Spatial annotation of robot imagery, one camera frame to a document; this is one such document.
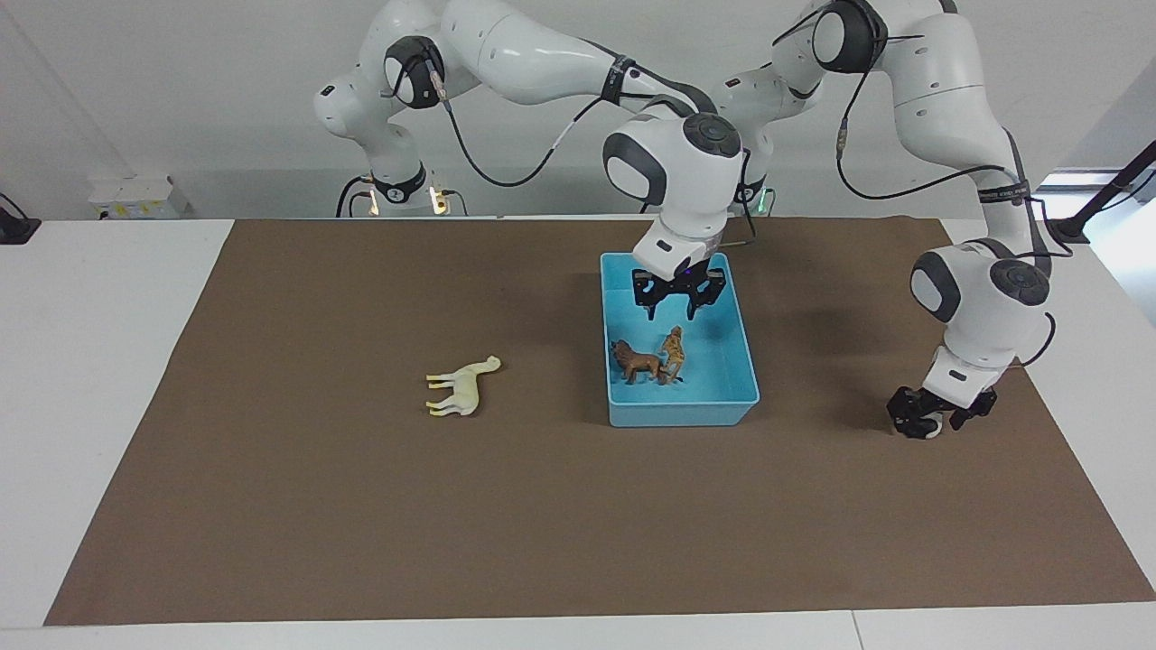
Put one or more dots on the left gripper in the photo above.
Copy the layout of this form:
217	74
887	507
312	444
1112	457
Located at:
942	403

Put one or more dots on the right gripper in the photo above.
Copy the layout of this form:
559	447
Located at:
684	280

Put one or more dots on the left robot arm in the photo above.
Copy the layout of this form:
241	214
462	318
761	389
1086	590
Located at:
948	99

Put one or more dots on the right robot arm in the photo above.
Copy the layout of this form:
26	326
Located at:
533	50

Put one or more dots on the blue plastic storage box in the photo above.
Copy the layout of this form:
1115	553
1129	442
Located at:
713	397

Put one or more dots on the white socket box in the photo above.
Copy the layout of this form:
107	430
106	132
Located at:
135	197

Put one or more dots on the tan spotted animal toy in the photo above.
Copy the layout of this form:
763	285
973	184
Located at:
673	354

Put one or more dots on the brown lion toy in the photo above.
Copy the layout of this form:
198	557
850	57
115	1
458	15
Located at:
634	363

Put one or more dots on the cream white horse toy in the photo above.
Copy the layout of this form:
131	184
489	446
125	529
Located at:
465	386

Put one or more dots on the black stand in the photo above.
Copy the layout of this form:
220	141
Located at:
16	226
1097	199

